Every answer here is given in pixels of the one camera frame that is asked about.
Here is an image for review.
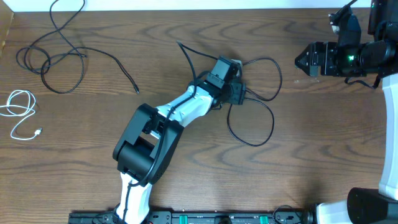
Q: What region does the thick black usb cable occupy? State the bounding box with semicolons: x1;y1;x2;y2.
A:
226;57;283;147

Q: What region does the white usb cable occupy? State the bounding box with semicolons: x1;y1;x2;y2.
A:
0;90;44;141

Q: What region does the thin black cable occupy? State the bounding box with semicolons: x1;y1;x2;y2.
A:
15;0;88;75

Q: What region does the black cable barrel plug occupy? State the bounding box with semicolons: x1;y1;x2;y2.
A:
39;47;140;95

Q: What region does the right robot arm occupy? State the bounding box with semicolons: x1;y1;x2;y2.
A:
294;1;397;224

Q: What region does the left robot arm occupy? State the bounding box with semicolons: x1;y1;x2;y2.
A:
113;57;246;223

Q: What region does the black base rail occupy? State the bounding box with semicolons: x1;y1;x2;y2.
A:
68;209;317;224

